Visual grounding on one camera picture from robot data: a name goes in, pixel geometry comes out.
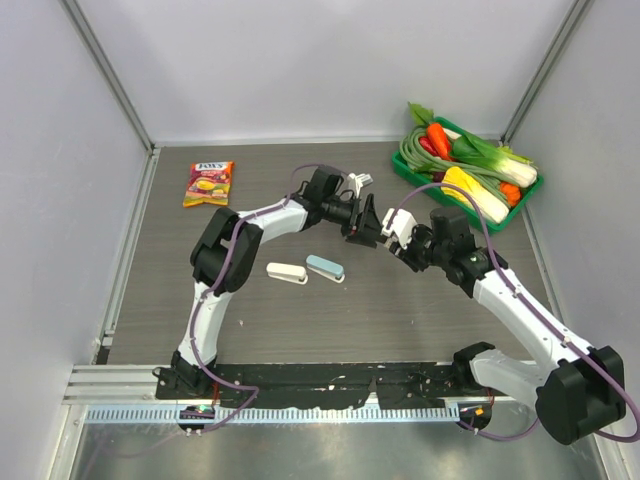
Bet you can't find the orange carrot toy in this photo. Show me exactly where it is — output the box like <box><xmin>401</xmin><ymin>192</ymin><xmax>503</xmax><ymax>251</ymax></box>
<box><xmin>426</xmin><ymin>123</ymin><xmax>451</xmax><ymax>161</ymax></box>

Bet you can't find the bok choy toy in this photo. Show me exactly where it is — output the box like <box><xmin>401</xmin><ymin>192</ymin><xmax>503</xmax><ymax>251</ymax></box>
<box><xmin>451</xmin><ymin>133</ymin><xmax>538</xmax><ymax>188</ymax></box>

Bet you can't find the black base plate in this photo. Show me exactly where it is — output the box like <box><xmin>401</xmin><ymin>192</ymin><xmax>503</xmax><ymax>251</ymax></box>
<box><xmin>152</xmin><ymin>362</ymin><xmax>490</xmax><ymax>410</ymax></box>

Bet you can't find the purple cable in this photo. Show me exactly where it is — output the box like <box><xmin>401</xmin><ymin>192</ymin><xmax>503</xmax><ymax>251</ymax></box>
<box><xmin>185</xmin><ymin>163</ymin><xmax>361</xmax><ymax>436</ymax></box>
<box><xmin>392</xmin><ymin>182</ymin><xmax>640</xmax><ymax>443</ymax></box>

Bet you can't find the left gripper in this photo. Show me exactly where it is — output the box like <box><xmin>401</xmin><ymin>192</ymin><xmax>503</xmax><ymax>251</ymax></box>
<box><xmin>323</xmin><ymin>195</ymin><xmax>389</xmax><ymax>249</ymax></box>

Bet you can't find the small orange tomato toy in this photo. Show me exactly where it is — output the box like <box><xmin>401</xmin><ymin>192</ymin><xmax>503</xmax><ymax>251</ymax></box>
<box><xmin>500</xmin><ymin>182</ymin><xmax>522</xmax><ymax>208</ymax></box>

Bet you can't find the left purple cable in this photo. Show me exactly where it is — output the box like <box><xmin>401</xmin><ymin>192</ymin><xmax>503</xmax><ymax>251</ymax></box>
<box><xmin>185</xmin><ymin>163</ymin><xmax>361</xmax><ymax>436</ymax></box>

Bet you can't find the napa cabbage toy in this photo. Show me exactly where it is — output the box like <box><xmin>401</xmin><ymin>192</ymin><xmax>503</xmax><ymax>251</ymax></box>
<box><xmin>441</xmin><ymin>167</ymin><xmax>509</xmax><ymax>224</ymax></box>

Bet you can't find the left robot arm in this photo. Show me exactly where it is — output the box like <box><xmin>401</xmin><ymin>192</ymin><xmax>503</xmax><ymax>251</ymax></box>
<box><xmin>156</xmin><ymin>164</ymin><xmax>382</xmax><ymax>399</ymax></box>

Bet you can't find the red pepper toy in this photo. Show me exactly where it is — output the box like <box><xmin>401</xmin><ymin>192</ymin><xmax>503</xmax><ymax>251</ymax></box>
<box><xmin>418</xmin><ymin>136</ymin><xmax>440</xmax><ymax>158</ymax></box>

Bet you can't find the candy bag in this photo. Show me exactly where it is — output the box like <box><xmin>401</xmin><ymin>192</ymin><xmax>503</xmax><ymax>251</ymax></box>
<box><xmin>182</xmin><ymin>162</ymin><xmax>235</xmax><ymax>208</ymax></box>

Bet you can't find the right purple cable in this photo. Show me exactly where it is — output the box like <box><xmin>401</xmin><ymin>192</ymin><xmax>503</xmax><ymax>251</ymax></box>
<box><xmin>392</xmin><ymin>182</ymin><xmax>640</xmax><ymax>443</ymax></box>

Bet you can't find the green long beans bundle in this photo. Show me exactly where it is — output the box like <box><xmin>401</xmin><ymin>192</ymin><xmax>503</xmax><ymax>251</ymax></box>
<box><xmin>399</xmin><ymin>127</ymin><xmax>507</xmax><ymax>203</ymax></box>

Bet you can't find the green plastic tray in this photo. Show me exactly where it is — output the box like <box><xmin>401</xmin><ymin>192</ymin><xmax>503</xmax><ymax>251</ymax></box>
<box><xmin>390</xmin><ymin>116</ymin><xmax>545</xmax><ymax>236</ymax></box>

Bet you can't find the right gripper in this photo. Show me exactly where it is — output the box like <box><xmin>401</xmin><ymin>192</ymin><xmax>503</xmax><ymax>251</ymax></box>
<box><xmin>390</xmin><ymin>222</ymin><xmax>450</xmax><ymax>272</ymax></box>

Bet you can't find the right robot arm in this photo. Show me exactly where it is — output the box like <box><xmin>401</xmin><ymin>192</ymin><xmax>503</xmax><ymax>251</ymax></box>
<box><xmin>382</xmin><ymin>207</ymin><xmax>626</xmax><ymax>445</ymax></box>

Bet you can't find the purple onion toy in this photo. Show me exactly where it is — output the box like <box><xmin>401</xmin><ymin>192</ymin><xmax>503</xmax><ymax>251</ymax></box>
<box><xmin>432</xmin><ymin>172</ymin><xmax>446</xmax><ymax>183</ymax></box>

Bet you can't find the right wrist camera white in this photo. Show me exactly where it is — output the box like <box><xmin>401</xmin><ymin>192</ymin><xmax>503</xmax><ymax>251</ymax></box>
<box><xmin>381</xmin><ymin>208</ymin><xmax>417</xmax><ymax>249</ymax></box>

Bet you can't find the blue white stapler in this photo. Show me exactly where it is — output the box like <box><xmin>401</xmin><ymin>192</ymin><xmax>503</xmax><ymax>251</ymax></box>
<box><xmin>306</xmin><ymin>255</ymin><xmax>345</xmax><ymax>283</ymax></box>

